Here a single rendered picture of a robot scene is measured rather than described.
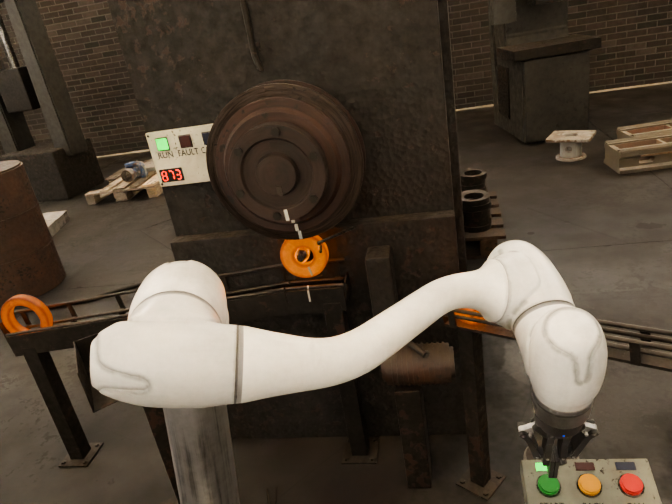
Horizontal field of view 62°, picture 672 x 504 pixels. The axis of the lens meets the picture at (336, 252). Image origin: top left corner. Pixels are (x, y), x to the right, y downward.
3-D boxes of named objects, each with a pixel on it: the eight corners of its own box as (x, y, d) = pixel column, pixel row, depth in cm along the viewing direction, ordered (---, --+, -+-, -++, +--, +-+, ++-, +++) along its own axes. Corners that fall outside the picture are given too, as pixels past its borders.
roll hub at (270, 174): (317, 113, 153) (337, 208, 164) (221, 130, 159) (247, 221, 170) (313, 117, 148) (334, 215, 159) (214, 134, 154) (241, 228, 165)
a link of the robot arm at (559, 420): (527, 363, 91) (526, 383, 95) (536, 414, 84) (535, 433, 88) (587, 360, 89) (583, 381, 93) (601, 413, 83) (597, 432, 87)
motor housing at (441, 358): (400, 463, 202) (381, 336, 181) (463, 462, 198) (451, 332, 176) (399, 492, 190) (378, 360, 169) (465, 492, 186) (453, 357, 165)
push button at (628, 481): (616, 476, 110) (617, 472, 109) (638, 476, 109) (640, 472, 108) (622, 497, 107) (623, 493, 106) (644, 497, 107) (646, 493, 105)
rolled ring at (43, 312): (37, 295, 201) (42, 290, 204) (-9, 301, 204) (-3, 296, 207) (56, 338, 209) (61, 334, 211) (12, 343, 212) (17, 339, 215)
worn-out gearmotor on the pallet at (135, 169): (139, 174, 630) (133, 155, 622) (158, 171, 626) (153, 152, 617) (121, 185, 594) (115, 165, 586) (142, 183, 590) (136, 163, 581)
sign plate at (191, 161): (163, 185, 190) (147, 132, 183) (235, 176, 185) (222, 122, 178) (160, 187, 188) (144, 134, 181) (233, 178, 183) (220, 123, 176)
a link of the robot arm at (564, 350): (614, 409, 82) (576, 338, 92) (630, 347, 72) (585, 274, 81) (540, 424, 83) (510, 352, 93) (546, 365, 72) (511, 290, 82)
